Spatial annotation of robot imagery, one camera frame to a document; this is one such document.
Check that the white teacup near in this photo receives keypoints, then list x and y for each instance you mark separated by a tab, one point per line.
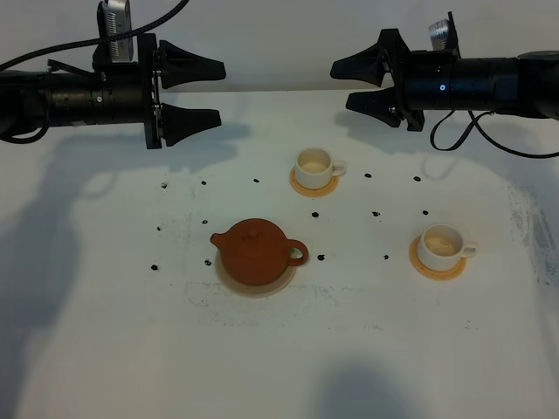
441	247

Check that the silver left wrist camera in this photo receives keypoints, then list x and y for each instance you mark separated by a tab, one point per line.
114	18

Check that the orange coaster far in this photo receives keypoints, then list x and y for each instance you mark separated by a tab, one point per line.
313	193

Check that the beige round teapot coaster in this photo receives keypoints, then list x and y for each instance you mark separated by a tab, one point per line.
252	291

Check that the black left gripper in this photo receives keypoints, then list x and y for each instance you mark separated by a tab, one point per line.
126	93

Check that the brown clay teapot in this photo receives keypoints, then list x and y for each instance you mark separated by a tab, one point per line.
256	252

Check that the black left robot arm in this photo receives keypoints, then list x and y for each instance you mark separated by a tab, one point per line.
33	102

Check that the orange coaster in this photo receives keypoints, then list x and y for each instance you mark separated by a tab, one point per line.
313	193
453	273

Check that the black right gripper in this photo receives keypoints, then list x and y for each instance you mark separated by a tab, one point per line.
422	79

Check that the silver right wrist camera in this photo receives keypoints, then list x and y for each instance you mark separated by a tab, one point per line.
439	34

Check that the orange coaster near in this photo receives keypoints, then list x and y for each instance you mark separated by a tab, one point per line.
453	273

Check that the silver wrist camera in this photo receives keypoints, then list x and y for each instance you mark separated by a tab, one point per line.
114	18
439	34

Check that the white teacup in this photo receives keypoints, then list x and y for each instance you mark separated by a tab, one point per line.
441	247
314	168

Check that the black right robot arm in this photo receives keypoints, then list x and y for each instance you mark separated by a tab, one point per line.
524	86

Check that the white teacup far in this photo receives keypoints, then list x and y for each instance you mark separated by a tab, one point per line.
314	168

